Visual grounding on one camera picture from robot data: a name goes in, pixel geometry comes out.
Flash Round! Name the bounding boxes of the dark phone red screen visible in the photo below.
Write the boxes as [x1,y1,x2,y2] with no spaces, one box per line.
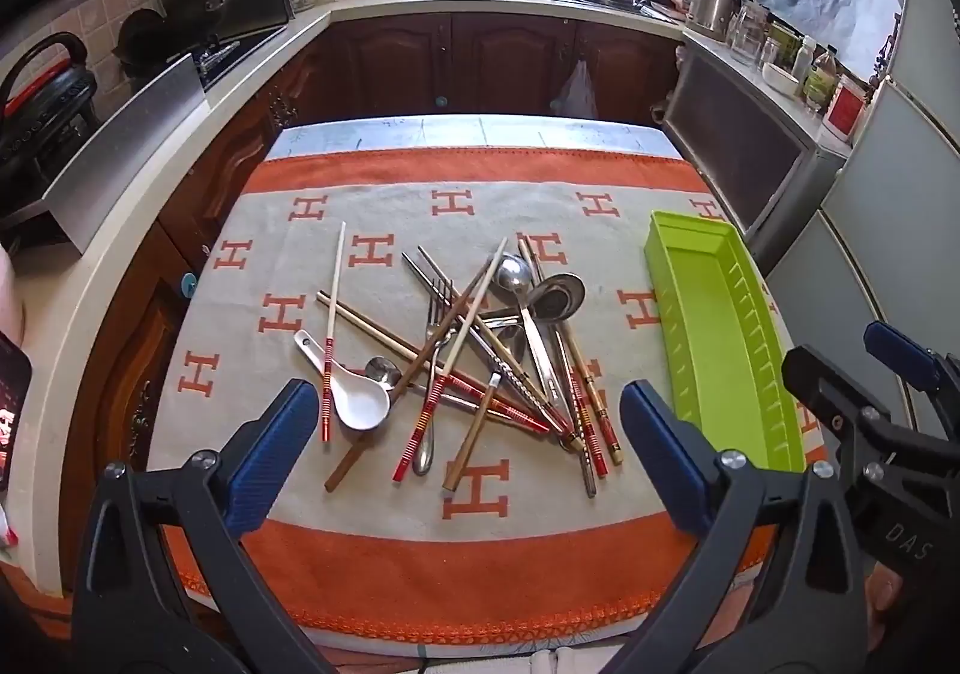
[0,333,35,495]

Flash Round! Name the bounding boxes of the green label bottle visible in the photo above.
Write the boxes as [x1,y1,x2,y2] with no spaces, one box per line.
[802,44,838,115]

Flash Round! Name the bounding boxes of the slim steel spoon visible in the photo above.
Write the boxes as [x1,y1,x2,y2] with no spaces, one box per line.
[491,323,530,364]

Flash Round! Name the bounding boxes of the glass jar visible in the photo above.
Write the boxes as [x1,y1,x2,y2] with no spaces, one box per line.
[727,0,773,65]

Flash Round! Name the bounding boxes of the red box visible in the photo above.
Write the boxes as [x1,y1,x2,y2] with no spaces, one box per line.
[822,74,868,140]

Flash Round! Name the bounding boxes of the round steel spoon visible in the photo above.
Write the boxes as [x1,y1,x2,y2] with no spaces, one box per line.
[480,273,587,338]

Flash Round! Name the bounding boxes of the white ceramic spoon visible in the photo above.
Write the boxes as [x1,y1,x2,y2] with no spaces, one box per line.
[294,329,392,432]

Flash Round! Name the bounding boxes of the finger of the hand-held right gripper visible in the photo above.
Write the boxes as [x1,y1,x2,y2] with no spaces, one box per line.
[781,342,914,489]
[862,320,960,422]

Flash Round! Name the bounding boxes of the orange and beige printed blanket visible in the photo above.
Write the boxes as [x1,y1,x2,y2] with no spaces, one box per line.
[146,145,830,649]

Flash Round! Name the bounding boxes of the white plastic bag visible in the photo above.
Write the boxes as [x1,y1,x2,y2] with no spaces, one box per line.
[550,59,599,119]

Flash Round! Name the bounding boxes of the dark brown wooden chopstick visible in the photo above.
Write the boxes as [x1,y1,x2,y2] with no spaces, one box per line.
[324,260,490,493]

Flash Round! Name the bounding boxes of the person's right hand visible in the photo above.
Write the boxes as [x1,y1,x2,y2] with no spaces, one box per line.
[862,558,914,649]

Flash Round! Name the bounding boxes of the short brown wooden chopstick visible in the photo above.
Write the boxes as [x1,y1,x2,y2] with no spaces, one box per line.
[442,372,502,493]

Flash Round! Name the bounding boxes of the brown wooden kitchen cabinets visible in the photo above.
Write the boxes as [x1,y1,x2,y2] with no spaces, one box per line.
[60,10,687,600]

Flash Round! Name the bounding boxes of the small steel spoon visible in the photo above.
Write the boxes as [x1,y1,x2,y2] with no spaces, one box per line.
[365,357,481,414]

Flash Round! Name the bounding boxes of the steel splash panel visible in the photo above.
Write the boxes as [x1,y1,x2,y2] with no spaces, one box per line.
[41,53,208,255]

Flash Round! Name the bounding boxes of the white bowl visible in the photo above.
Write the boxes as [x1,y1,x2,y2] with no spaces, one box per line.
[760,63,800,100]

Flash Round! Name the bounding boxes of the green plastic utensil tray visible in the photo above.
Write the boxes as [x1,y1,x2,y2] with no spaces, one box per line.
[645,210,808,473]

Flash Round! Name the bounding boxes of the grey refrigerator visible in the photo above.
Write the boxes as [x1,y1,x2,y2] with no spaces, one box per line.
[765,0,960,435]

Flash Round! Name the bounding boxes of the light wooden chopstick striped end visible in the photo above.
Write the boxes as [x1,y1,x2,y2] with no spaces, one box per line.
[316,291,552,434]
[319,299,530,424]

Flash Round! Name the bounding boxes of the oval steel spoon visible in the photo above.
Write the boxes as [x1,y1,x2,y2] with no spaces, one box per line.
[497,252,599,499]

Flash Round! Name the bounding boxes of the bamboo chopstick red bands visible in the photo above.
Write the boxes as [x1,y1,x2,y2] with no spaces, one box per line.
[516,240,608,480]
[523,236,625,467]

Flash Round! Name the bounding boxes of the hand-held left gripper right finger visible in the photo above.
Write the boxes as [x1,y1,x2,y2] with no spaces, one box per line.
[611,378,867,674]

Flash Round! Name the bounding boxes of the steel fork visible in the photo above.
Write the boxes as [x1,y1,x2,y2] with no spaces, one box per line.
[411,278,456,478]

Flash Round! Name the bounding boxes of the white kitchen countertop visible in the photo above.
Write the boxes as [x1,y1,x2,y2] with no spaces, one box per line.
[0,0,856,600]

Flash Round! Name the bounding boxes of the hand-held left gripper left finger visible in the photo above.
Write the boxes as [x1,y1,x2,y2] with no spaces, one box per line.
[71,378,335,674]

